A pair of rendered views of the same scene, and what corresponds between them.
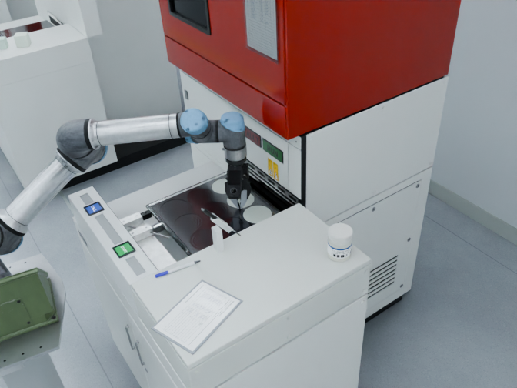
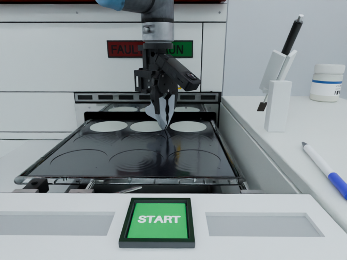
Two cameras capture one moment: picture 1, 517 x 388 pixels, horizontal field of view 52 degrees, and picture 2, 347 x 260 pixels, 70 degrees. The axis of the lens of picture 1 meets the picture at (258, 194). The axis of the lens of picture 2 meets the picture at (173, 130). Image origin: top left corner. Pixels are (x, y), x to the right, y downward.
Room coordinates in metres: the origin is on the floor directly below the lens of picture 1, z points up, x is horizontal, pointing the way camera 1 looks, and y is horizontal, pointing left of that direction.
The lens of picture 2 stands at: (1.13, 0.57, 1.10)
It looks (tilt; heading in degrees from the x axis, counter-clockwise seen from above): 18 degrees down; 303
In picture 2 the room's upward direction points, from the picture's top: straight up
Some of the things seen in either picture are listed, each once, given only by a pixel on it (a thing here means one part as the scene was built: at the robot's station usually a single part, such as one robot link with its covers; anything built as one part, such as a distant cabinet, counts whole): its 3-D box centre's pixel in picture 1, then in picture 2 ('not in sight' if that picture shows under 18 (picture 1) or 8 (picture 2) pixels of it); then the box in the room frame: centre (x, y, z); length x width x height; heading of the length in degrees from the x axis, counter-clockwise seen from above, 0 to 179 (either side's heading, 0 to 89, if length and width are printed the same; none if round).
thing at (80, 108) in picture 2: (261, 188); (146, 117); (1.61, -0.01, 0.89); 0.44 x 0.02 x 0.10; 33
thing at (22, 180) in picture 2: (170, 232); (129, 180); (1.39, 0.31, 0.90); 0.38 x 0.01 x 0.01; 33
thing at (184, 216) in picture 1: (215, 211); (143, 141); (1.48, 0.16, 0.90); 0.34 x 0.34 x 0.01; 33
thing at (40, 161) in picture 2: (190, 188); (65, 141); (1.64, 0.26, 0.90); 0.37 x 0.01 x 0.01; 123
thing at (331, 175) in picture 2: (178, 268); (321, 163); (1.13, 0.25, 0.97); 0.14 x 0.01 x 0.01; 113
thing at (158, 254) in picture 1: (151, 252); not in sight; (1.33, 0.37, 0.87); 0.36 x 0.08 x 0.03; 33
